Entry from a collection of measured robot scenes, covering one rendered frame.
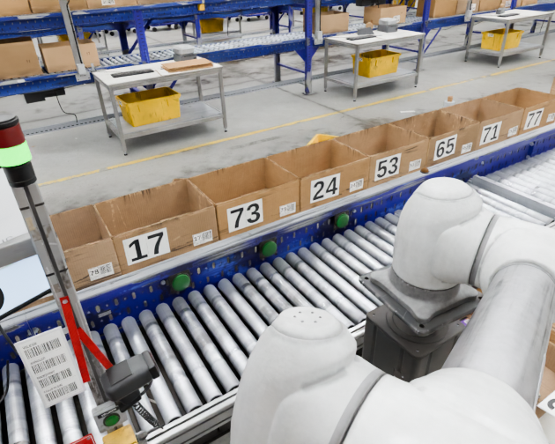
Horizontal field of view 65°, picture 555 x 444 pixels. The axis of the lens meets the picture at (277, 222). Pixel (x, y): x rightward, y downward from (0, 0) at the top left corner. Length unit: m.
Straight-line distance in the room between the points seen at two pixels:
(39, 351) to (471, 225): 0.89
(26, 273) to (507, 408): 0.90
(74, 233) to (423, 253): 1.38
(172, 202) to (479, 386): 1.65
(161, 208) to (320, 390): 1.61
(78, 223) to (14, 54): 3.98
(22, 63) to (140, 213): 3.98
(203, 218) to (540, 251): 1.19
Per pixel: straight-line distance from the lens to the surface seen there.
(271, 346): 0.42
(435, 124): 2.85
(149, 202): 1.93
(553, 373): 1.63
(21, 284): 1.06
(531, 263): 0.86
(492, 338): 0.59
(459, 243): 0.93
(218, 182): 2.02
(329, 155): 2.32
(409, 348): 1.10
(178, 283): 1.71
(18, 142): 0.82
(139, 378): 1.08
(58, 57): 5.77
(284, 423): 0.43
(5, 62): 5.73
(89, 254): 1.63
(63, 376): 1.09
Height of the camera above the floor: 1.87
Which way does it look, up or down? 32 degrees down
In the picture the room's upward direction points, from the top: 2 degrees counter-clockwise
